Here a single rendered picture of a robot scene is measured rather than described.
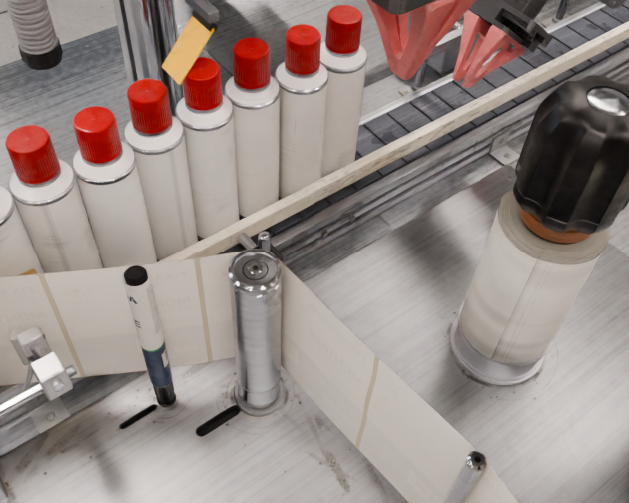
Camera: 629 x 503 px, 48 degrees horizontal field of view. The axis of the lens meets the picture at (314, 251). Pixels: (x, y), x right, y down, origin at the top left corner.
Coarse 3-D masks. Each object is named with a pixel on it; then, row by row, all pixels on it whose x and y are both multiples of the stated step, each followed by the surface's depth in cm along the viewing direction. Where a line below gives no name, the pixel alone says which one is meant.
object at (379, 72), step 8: (552, 0) 95; (456, 32) 87; (440, 40) 86; (448, 40) 86; (456, 40) 87; (440, 48) 86; (448, 48) 87; (384, 64) 83; (368, 72) 82; (376, 72) 82; (384, 72) 82; (392, 72) 83; (368, 80) 81; (376, 80) 82
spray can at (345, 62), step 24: (336, 24) 66; (360, 24) 67; (336, 48) 68; (360, 48) 70; (336, 72) 69; (360, 72) 70; (336, 96) 71; (360, 96) 73; (336, 120) 74; (336, 144) 76; (336, 168) 79
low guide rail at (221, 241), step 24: (624, 24) 98; (576, 48) 94; (600, 48) 96; (552, 72) 92; (504, 96) 88; (456, 120) 85; (408, 144) 82; (360, 168) 79; (312, 192) 76; (264, 216) 73; (288, 216) 76; (216, 240) 71
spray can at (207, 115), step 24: (192, 72) 61; (216, 72) 61; (192, 96) 62; (216, 96) 62; (192, 120) 63; (216, 120) 63; (192, 144) 65; (216, 144) 65; (192, 168) 67; (216, 168) 67; (192, 192) 70; (216, 192) 69; (216, 216) 72
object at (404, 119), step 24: (576, 24) 104; (600, 24) 104; (552, 48) 100; (624, 48) 102; (504, 72) 96; (528, 72) 96; (576, 72) 97; (432, 96) 92; (456, 96) 93; (480, 96) 93; (528, 96) 93; (384, 120) 89; (408, 120) 89; (432, 120) 89; (480, 120) 90; (360, 144) 86; (384, 144) 86; (432, 144) 87; (384, 168) 84; (336, 192) 81
